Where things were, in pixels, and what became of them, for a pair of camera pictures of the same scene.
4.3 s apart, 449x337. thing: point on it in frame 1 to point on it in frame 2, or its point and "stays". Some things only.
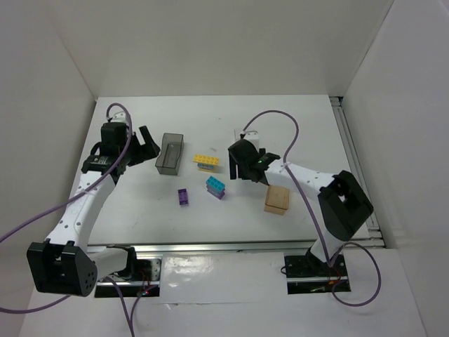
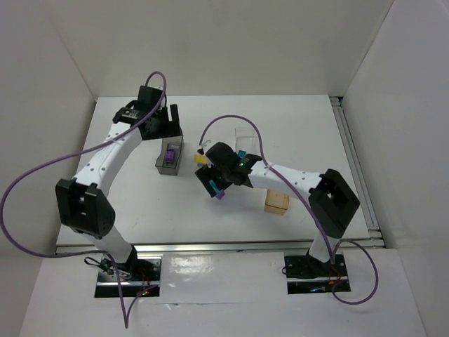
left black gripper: x=135 y=151 to x=173 y=121
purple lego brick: x=182 y=196 to x=169 y=155
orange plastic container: x=276 y=200 stays
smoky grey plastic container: x=169 y=161 stays
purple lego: x=219 y=195 stays
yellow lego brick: x=206 y=159 stays
